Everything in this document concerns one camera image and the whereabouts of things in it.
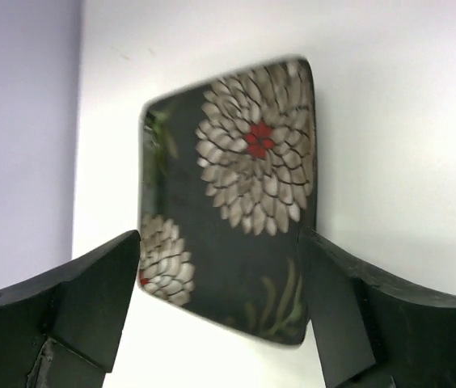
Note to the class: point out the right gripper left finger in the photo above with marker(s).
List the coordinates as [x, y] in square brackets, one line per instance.
[62, 328]

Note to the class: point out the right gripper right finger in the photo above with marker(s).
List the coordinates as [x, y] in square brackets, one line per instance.
[372, 328]

